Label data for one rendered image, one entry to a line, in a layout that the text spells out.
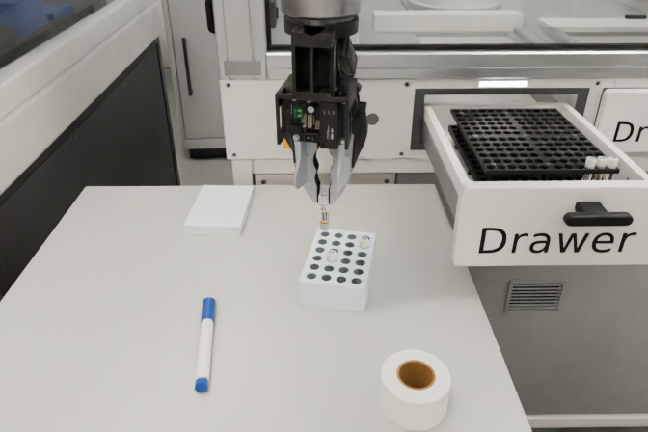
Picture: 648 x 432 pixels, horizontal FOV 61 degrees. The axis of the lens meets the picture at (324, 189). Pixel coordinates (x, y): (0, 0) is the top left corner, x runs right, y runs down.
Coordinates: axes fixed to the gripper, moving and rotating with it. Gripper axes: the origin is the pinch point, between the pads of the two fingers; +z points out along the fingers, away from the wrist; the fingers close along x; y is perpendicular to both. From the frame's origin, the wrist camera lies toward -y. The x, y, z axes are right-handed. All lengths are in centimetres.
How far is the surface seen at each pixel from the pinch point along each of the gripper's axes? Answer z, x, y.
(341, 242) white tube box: 12.2, 1.1, -7.2
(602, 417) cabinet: 83, 60, -46
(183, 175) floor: 91, -97, -162
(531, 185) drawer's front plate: -0.9, 23.3, -3.6
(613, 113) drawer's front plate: 3, 42, -39
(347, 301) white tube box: 14.4, 3.3, 2.2
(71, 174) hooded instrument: 23, -61, -37
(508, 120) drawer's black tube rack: 2.1, 24.2, -31.3
